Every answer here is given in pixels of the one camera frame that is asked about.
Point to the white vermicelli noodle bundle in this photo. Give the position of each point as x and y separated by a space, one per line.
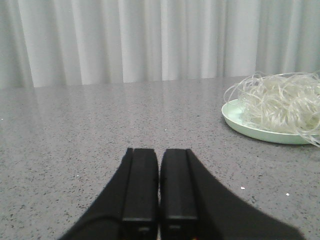
283 103

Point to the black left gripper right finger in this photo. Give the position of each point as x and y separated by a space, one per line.
194 205

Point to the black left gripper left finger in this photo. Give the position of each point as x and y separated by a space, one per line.
127 208

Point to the white pleated curtain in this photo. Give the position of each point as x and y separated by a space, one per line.
82 42

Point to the light green round plate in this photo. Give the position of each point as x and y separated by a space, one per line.
232 113

